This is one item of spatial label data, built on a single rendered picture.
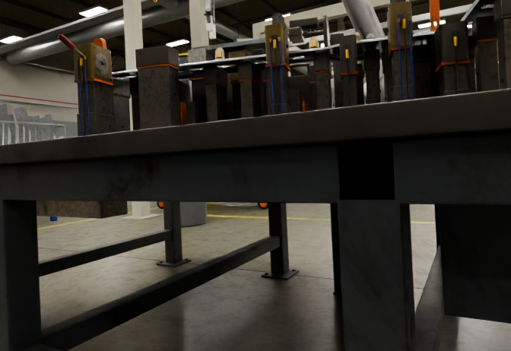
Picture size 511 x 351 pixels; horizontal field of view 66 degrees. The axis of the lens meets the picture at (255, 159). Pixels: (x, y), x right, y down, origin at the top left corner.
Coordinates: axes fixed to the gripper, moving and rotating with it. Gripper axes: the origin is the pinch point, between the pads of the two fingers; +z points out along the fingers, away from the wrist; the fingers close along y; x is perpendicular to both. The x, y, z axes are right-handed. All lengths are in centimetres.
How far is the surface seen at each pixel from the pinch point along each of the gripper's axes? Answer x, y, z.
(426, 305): 64, 71, 103
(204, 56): -0.6, 22.7, 18.3
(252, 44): 18.7, 11.4, 11.0
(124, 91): -33, 25, 31
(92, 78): -34, 51, 31
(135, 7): -132, -315, -144
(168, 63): -8, 54, 29
